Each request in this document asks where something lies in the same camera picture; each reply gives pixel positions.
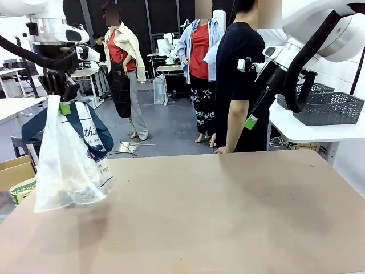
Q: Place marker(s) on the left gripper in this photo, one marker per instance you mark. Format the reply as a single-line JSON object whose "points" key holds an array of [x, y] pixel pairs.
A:
{"points": [[57, 84]]}

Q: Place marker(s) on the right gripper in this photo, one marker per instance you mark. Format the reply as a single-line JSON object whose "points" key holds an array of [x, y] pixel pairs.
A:
{"points": [[272, 77]]}

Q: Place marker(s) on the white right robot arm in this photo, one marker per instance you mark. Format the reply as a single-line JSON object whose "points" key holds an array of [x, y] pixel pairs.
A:
{"points": [[339, 28]]}

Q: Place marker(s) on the person's right forearm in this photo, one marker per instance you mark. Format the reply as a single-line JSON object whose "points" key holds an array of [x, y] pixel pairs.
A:
{"points": [[235, 128]]}

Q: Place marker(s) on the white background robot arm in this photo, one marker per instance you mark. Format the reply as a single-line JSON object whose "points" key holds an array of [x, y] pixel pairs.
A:
{"points": [[171, 42]]}

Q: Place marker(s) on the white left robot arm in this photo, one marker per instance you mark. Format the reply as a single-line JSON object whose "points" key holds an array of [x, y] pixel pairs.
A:
{"points": [[48, 25]]}

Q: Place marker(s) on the person's right hand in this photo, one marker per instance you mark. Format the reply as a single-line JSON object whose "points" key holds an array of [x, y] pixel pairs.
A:
{"points": [[223, 149]]}

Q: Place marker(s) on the grey background desk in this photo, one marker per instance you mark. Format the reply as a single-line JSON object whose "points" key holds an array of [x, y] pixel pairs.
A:
{"points": [[85, 74]]}

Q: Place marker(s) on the white work table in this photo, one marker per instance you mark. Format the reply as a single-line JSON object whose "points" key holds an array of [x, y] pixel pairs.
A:
{"points": [[14, 108]]}

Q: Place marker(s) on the white side table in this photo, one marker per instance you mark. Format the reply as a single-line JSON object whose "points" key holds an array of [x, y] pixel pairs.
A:
{"points": [[308, 132]]}

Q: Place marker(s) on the black chair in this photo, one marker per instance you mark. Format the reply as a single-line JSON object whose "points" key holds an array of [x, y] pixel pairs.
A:
{"points": [[20, 147]]}

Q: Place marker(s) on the person in black t-shirt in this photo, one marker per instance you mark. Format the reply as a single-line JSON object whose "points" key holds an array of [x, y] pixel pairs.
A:
{"points": [[242, 57]]}

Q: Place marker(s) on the seated person black hair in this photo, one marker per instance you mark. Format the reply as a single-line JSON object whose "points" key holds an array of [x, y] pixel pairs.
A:
{"points": [[99, 47]]}

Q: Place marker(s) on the grey woven plastic basket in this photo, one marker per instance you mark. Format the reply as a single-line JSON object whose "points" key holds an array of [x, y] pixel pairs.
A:
{"points": [[320, 88], [328, 109]]}

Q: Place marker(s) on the mannequin in cream jacket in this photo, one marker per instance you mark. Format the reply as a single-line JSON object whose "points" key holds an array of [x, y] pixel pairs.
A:
{"points": [[122, 57]]}

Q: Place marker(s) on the brown cardboard box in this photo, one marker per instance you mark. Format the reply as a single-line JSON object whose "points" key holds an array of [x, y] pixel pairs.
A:
{"points": [[14, 174]]}

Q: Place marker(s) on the mannequin in blue shirt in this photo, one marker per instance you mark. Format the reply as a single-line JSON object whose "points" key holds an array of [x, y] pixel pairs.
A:
{"points": [[199, 57]]}

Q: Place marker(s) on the green printed white carton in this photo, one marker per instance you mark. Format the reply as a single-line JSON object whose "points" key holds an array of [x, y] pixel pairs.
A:
{"points": [[24, 189]]}

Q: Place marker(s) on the clear plastic container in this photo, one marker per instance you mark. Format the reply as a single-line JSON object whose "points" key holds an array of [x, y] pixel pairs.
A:
{"points": [[159, 90]]}

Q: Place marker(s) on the black tripod pole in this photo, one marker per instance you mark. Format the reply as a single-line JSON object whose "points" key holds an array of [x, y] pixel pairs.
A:
{"points": [[357, 71]]}

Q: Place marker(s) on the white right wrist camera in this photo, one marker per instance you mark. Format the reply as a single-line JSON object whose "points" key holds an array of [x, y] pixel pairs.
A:
{"points": [[244, 65]]}

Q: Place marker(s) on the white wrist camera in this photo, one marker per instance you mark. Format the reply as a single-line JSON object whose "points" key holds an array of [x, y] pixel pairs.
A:
{"points": [[244, 65], [87, 52]]}

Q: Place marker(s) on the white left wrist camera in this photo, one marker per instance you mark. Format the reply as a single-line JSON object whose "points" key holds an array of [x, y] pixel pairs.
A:
{"points": [[87, 52]]}

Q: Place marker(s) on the metal mannequin base plate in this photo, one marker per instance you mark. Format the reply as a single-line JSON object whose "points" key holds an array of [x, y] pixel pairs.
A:
{"points": [[134, 146]]}

